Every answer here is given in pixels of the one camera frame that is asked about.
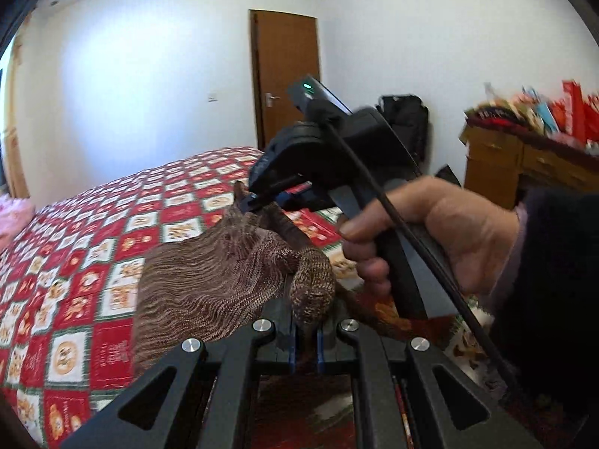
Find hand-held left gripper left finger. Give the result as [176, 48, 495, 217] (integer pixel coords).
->
[61, 297, 300, 449]

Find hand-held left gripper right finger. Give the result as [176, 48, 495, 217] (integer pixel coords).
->
[316, 309, 546, 449]

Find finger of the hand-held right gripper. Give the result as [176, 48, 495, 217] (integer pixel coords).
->
[244, 174, 307, 211]
[276, 186, 323, 213]

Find brown knit sweater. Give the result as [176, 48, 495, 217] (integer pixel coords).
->
[131, 180, 422, 379]

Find person's right forearm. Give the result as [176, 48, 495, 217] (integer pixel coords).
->
[487, 187, 599, 431]

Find person's right hand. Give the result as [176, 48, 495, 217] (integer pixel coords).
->
[338, 178, 520, 297]

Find black backpack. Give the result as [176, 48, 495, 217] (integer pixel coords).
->
[377, 94, 430, 169]

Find brown wooden door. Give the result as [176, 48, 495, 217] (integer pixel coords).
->
[249, 9, 320, 153]

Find black bag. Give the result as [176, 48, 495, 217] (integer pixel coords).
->
[433, 164, 464, 190]

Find wooden dresser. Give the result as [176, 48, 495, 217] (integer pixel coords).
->
[463, 124, 599, 211]

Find red checked printed bedspread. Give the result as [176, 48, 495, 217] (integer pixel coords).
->
[0, 146, 497, 449]

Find pile of colourful clutter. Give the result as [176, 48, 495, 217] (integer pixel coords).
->
[461, 79, 599, 157]

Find pink quilt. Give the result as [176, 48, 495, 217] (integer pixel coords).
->
[0, 194, 36, 248]

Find black cable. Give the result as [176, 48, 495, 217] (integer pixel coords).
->
[314, 103, 527, 403]

